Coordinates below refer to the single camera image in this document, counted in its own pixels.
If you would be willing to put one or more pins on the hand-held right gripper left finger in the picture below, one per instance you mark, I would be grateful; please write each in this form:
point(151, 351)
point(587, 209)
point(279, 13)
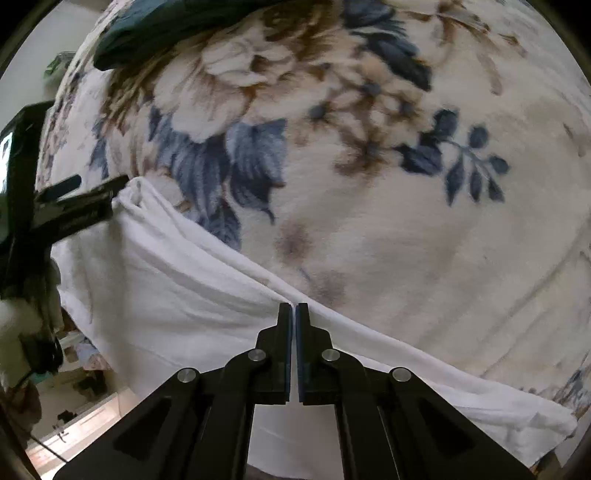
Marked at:
point(277, 364)

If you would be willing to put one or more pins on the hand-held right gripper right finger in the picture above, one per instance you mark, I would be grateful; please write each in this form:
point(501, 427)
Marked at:
point(310, 364)

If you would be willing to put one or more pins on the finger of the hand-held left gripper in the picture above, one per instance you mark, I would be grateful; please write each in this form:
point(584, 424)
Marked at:
point(62, 185)
point(83, 207)

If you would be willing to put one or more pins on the white pants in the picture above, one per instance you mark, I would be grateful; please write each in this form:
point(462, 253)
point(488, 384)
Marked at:
point(161, 286)

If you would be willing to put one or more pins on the person's left forearm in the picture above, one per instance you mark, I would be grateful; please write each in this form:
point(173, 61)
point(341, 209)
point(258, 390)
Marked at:
point(11, 332)

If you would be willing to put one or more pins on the green packet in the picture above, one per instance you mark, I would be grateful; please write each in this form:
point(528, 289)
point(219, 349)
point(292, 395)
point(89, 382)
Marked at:
point(59, 64)

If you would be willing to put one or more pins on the floral blanket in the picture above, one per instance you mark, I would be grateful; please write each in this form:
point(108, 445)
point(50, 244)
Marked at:
point(392, 221)

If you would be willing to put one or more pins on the large dark teal pillow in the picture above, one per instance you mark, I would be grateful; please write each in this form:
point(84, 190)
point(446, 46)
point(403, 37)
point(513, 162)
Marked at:
point(152, 32)

